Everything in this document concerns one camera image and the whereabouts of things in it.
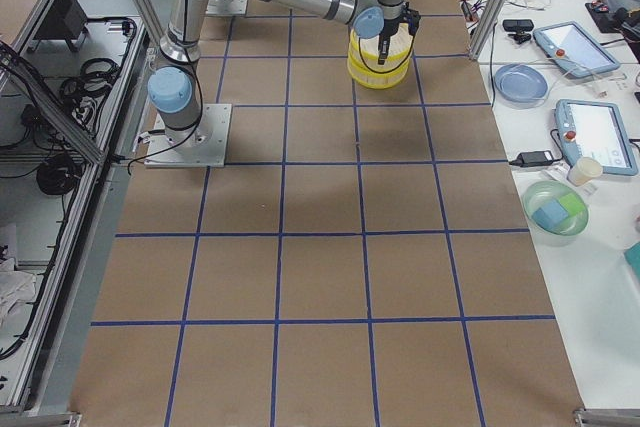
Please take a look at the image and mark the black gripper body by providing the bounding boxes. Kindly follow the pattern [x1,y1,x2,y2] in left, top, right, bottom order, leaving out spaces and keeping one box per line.
[378,2,420,47]

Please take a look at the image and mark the yellow steamer basket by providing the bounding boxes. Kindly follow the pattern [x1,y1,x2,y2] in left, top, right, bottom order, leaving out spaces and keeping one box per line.
[347,24,413,73]

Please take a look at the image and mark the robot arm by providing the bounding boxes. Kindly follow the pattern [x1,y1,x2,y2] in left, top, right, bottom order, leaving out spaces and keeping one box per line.
[148,0,420,150]

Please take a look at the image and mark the black phone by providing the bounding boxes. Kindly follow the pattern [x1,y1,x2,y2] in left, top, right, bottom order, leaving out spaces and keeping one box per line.
[502,19,534,33]

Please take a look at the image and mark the blue plate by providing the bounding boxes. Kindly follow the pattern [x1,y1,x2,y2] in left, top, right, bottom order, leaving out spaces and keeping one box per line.
[494,64,549,105]

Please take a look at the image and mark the teach pendant far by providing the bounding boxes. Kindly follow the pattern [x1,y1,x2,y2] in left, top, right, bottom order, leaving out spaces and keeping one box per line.
[532,21,620,78]

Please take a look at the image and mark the teach pendant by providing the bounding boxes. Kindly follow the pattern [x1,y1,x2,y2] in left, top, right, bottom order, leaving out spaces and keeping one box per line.
[532,21,620,78]
[554,99,639,176]

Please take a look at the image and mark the black power adapter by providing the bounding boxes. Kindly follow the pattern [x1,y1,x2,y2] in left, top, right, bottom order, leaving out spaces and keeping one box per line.
[509,150,562,168]

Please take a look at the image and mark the teach pendant near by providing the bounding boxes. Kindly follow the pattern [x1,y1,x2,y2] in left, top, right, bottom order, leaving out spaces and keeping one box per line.
[554,99,639,176]

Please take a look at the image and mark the white paper cup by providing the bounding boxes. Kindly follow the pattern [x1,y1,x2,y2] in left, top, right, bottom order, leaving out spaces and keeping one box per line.
[567,157,603,187]

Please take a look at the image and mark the green bowl with sponges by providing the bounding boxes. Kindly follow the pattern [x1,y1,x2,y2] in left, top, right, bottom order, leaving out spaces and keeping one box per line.
[522,180,590,246]

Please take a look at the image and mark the white crumpled cloth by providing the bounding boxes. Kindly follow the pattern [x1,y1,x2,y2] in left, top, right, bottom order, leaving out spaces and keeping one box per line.
[0,224,39,328]

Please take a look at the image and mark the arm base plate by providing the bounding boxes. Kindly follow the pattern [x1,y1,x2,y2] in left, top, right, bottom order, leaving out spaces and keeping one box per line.
[144,103,232,168]

